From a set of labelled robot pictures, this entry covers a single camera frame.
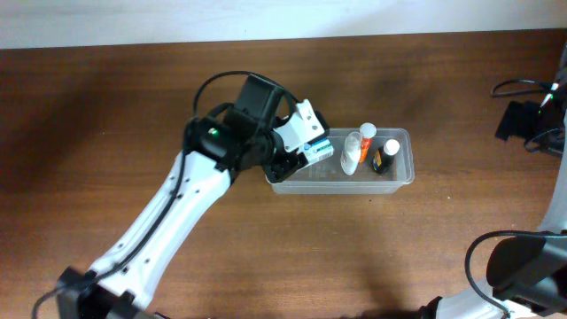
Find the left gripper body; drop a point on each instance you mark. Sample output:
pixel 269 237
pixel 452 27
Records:
pixel 271 145

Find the white Panadol box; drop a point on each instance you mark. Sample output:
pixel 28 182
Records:
pixel 318 151

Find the white spray bottle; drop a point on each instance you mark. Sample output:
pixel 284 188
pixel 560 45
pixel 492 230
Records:
pixel 351 153

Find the orange tube white cap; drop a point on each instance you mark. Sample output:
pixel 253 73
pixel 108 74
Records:
pixel 367 131

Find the dark brown syrup bottle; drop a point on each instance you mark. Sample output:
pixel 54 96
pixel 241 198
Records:
pixel 384 156

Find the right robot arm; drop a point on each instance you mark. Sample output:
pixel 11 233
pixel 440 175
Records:
pixel 521 273

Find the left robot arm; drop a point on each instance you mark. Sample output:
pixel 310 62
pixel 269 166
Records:
pixel 121 283

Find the clear plastic container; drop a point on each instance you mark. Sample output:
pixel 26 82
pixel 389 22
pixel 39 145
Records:
pixel 327 177

